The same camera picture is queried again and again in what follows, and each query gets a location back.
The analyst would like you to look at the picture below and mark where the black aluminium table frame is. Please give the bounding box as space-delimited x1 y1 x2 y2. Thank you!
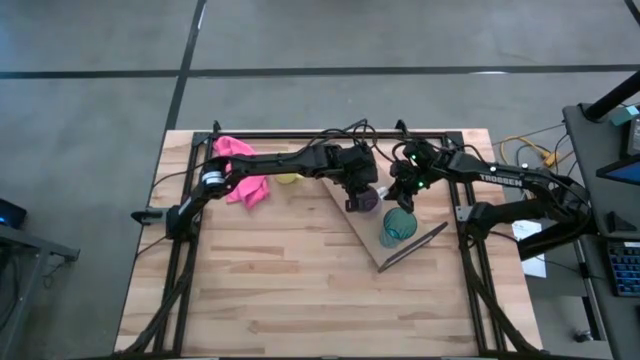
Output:
149 119 506 357

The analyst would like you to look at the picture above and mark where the grey desk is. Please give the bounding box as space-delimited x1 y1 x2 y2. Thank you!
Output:
563 102 640 360

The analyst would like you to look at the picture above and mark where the tablet with blue screen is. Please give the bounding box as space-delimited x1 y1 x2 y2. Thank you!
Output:
596 158 640 187

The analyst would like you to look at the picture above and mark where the black cable bundle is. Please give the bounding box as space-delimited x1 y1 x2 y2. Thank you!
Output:
119 269 194 356
464 249 541 356

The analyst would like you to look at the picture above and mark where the small teal box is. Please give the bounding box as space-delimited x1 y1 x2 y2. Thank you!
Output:
610 104 640 127

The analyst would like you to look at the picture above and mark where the teal translucent cup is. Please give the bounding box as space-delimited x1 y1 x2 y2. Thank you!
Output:
378 206 419 250

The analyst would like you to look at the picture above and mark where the pink cloth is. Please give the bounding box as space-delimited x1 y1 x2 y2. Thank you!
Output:
213 135 272 210

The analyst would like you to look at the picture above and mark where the black device with blue light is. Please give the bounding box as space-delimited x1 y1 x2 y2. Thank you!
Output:
0 198 29 230

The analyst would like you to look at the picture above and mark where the black triangular bracket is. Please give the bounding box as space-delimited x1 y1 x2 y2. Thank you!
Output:
607 211 637 234

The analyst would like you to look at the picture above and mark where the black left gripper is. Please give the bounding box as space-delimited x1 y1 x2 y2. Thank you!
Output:
333 143 380 213

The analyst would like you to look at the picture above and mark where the black desk support beam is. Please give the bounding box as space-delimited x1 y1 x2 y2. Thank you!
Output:
517 219 599 262

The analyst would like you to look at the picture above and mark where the white paper sheet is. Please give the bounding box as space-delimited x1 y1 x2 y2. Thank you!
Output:
512 219 549 280

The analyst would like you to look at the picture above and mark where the black slanted pole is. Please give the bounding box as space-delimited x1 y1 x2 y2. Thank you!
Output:
583 71 640 123

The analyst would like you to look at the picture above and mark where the grey side table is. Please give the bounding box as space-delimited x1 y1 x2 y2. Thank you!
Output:
0 224 81 360

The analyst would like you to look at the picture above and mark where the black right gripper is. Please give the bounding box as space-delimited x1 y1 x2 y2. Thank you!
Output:
384 140 444 215

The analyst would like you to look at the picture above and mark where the wooden shelf with black brackets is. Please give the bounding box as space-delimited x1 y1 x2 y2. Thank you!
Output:
310 118 450 274

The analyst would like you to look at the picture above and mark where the black keyboard with blue keys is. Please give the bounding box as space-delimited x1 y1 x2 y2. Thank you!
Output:
607 241 640 299

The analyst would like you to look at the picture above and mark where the yellow cable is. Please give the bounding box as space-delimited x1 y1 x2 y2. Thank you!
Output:
500 135 561 179

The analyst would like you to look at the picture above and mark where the purple mug with white handle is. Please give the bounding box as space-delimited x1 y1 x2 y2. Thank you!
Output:
355 185 390 217

